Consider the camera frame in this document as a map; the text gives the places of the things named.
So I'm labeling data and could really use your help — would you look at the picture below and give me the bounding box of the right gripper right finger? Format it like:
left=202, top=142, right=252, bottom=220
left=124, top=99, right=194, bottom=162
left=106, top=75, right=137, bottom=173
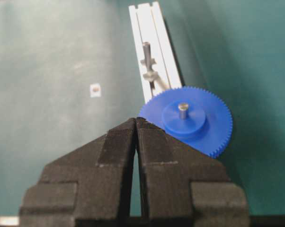
left=136, top=117, right=249, bottom=227

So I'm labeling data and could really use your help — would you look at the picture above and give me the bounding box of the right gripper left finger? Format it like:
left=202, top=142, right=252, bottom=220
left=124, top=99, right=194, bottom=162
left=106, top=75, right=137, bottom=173
left=19, top=118, right=136, bottom=227

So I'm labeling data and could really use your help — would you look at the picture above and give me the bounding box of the large blue plastic gear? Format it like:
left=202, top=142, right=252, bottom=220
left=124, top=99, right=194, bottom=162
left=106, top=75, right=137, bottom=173
left=138, top=87, right=233, bottom=158

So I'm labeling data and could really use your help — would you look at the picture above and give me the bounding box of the right steel shaft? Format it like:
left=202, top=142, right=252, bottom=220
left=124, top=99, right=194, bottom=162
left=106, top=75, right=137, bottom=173
left=178, top=102, right=189, bottom=120

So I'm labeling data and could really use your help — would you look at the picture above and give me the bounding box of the steel shaft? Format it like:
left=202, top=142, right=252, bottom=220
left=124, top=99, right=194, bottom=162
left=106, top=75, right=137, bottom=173
left=142, top=42, right=155, bottom=89
left=178, top=102, right=189, bottom=120

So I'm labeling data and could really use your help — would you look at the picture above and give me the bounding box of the left steel shaft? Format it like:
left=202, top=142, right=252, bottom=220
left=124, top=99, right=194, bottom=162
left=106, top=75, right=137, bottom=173
left=142, top=42, right=155, bottom=89

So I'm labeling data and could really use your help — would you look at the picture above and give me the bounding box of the small white table sticker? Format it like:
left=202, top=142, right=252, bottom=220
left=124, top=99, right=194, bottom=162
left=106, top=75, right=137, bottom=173
left=89, top=83, right=101, bottom=98

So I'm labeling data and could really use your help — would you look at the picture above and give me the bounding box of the left clear shaft bracket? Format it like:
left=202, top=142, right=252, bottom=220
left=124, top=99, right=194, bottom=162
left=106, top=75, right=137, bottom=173
left=140, top=58, right=159, bottom=82

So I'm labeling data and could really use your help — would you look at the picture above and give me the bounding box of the aluminium extrusion rail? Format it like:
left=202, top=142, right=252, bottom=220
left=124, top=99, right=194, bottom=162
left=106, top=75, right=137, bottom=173
left=129, top=2, right=182, bottom=103

